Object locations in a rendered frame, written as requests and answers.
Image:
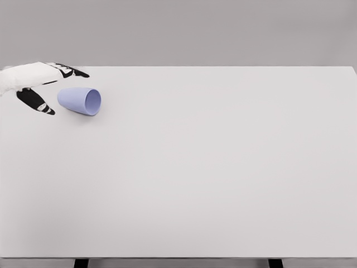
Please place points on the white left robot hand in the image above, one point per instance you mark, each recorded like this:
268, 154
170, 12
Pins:
39, 73

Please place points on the lavender plastic cup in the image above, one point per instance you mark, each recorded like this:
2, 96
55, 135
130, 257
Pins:
75, 101

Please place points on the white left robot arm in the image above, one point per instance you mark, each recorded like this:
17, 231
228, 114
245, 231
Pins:
5, 81

